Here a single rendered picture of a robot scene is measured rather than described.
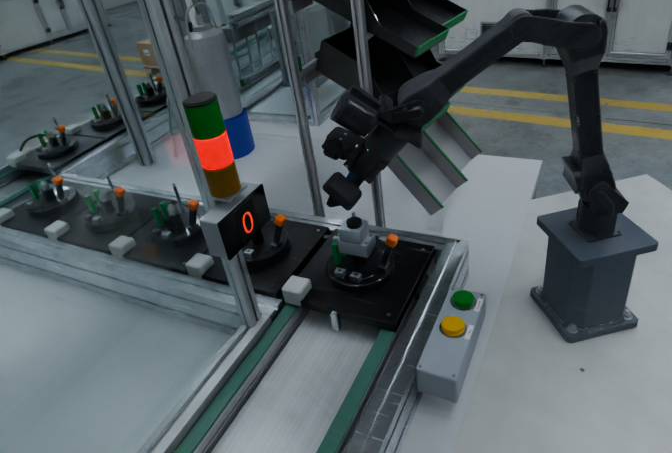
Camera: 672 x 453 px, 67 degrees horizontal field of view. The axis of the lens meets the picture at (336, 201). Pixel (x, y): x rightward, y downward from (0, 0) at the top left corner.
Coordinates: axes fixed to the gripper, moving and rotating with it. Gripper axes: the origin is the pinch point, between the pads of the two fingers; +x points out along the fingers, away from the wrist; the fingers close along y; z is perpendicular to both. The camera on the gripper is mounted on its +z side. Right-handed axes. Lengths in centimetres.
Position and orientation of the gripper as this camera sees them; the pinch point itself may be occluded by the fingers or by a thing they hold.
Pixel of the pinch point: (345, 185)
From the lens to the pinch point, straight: 94.0
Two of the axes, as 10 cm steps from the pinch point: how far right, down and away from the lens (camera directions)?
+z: -7.5, -6.6, -0.2
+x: -4.9, 5.3, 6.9
